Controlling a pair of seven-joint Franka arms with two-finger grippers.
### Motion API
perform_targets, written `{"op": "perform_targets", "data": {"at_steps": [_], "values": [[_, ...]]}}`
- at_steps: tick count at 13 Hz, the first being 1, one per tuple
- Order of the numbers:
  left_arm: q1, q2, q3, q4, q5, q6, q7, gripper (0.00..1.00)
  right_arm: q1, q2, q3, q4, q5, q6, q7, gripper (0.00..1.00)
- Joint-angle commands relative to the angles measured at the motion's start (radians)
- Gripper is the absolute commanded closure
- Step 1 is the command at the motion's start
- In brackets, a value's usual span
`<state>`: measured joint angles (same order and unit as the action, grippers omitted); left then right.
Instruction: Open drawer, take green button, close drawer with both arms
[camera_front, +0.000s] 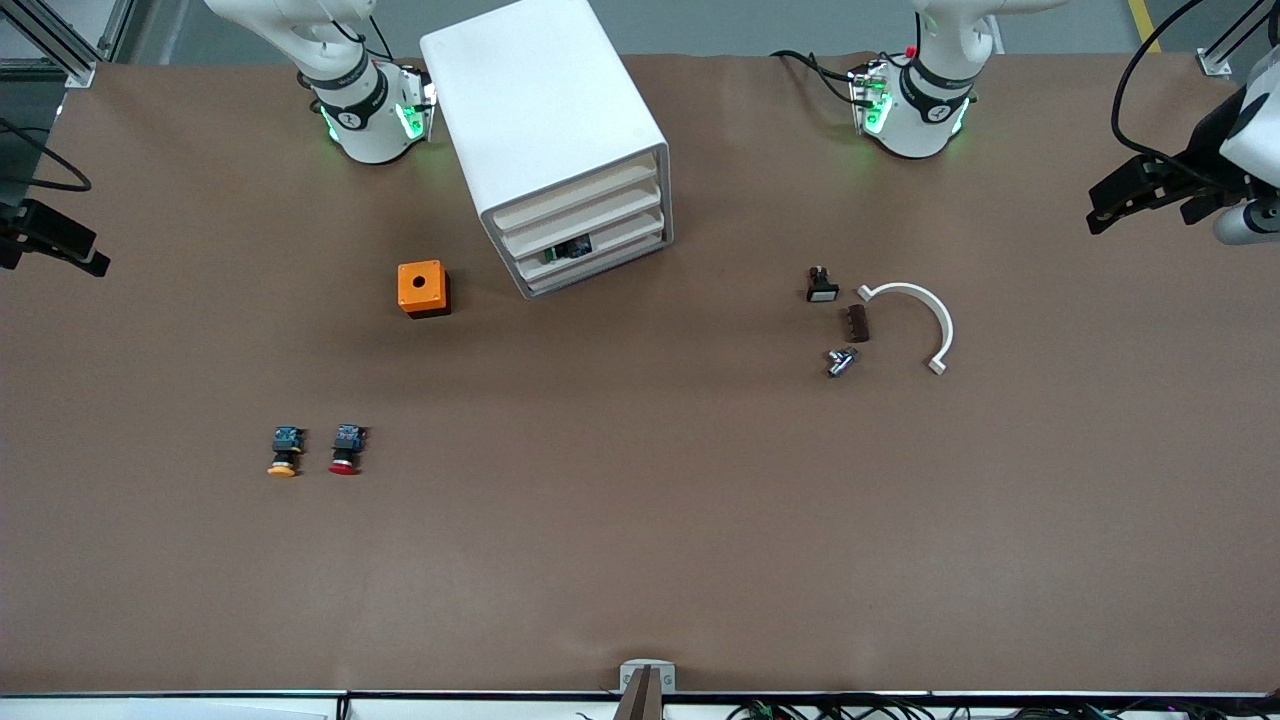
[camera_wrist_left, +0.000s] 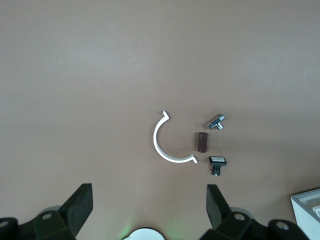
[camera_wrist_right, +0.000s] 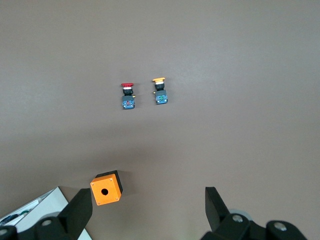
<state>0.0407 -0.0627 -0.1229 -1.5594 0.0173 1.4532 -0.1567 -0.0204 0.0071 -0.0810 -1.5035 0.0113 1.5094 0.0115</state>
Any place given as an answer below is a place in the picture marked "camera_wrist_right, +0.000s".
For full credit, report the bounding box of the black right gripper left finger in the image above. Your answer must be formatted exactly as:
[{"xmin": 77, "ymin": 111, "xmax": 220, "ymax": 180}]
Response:
[{"xmin": 0, "ymin": 188, "xmax": 94, "ymax": 240}]

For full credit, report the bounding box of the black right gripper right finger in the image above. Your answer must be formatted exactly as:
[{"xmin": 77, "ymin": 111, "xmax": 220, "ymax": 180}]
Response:
[{"xmin": 199, "ymin": 186, "xmax": 309, "ymax": 240}]

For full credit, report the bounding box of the white plastic drawer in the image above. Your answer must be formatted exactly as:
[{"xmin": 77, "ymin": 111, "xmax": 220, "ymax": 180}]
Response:
[{"xmin": 0, "ymin": 185, "xmax": 70, "ymax": 226}]

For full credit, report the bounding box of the green mushroom push button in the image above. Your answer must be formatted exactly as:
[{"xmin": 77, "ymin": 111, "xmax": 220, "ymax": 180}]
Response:
[{"xmin": 1, "ymin": 209, "xmax": 32, "ymax": 224}]

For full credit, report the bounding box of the white drawer cabinet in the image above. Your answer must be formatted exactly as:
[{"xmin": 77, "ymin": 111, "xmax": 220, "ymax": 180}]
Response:
[{"xmin": 0, "ymin": 197, "xmax": 94, "ymax": 240}]

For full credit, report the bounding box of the red mushroom push button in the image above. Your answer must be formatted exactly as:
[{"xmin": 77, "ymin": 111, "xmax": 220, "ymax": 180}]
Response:
[{"xmin": 119, "ymin": 82, "xmax": 136, "ymax": 110}]

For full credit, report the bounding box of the yellow mushroom push button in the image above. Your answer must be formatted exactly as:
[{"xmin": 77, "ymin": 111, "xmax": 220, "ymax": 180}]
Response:
[{"xmin": 151, "ymin": 77, "xmax": 169, "ymax": 105}]

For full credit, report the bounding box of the orange button enclosure box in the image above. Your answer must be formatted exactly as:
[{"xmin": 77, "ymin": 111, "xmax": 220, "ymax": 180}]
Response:
[{"xmin": 90, "ymin": 170, "xmax": 124, "ymax": 207}]

